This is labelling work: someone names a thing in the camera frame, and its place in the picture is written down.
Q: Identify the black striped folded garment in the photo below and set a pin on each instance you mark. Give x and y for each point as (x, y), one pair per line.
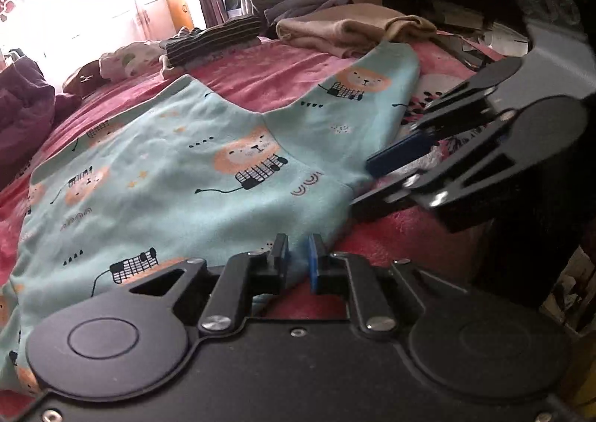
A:
(197, 44)

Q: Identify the teal lion print garment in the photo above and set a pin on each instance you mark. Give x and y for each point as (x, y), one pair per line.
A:
(189, 174)

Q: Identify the dark maroon garment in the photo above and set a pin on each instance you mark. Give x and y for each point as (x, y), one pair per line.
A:
(85, 80)

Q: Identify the pink floral bed blanket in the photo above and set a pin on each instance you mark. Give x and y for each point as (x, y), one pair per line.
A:
(261, 78)

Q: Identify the beige folded garment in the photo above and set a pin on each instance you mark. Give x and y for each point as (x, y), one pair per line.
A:
(353, 30)

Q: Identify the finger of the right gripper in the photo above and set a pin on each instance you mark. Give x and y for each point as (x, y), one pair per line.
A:
(463, 108)
(520, 154)

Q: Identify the white patterned baby garment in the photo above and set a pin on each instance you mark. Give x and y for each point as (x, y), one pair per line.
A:
(130, 61)

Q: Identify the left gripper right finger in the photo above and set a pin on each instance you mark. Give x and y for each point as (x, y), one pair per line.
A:
(351, 277)

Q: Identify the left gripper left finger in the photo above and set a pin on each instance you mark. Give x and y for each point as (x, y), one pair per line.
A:
(244, 277)

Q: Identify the purple duvet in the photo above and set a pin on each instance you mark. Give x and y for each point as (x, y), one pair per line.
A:
(30, 110)

